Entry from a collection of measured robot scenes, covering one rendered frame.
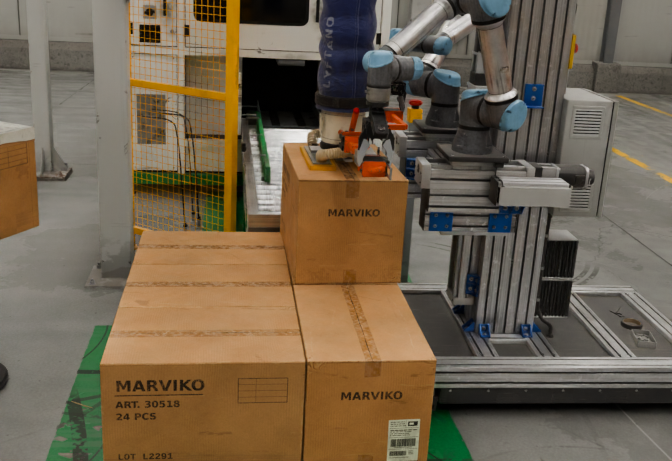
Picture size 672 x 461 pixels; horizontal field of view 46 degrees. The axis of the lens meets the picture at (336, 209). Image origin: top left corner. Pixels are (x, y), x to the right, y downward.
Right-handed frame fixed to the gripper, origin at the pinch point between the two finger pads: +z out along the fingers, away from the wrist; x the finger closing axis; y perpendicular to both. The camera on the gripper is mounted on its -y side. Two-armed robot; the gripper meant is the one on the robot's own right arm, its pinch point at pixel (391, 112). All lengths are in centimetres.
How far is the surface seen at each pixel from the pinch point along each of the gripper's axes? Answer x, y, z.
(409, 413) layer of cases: -16, 119, 73
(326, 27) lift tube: -35, 35, -37
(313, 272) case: -39, 59, 50
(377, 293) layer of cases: -17, 68, 54
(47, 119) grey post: -195, -292, 62
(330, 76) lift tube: -33, 37, -19
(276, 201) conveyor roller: -44, -46, 53
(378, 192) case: -17, 59, 19
